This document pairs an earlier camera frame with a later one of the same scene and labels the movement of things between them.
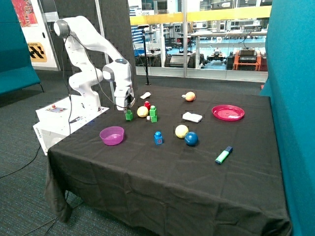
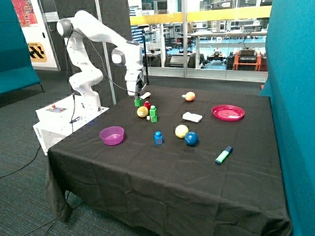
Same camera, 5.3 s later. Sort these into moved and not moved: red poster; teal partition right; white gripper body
Moved: white gripper body
Not moved: teal partition right; red poster
